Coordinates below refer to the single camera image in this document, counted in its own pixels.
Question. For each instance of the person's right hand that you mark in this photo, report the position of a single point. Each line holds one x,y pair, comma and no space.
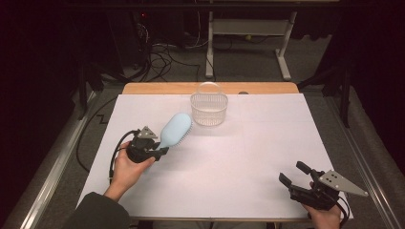
324,219

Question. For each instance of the person's left hand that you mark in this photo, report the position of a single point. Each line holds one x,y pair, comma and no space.
127,173

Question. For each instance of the aluminium floor rail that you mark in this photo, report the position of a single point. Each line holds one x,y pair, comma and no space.
359,159
57,165

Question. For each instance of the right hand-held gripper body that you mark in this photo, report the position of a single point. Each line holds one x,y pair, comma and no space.
321,191

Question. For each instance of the white metal desk frame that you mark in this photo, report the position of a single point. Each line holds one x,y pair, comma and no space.
248,27

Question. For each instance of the black computer tower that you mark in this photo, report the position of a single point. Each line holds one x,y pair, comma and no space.
127,38

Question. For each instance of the black tripod stand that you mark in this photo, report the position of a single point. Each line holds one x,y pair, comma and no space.
83,86
345,95

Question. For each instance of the clear plastic basket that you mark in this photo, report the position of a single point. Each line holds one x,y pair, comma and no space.
208,118

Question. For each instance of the white paper table cover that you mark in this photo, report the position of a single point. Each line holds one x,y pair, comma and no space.
238,159

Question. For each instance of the light blue hairbrush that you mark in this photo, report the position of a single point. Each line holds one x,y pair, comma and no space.
175,129

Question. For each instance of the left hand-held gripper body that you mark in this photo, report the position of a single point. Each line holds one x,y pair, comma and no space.
141,149

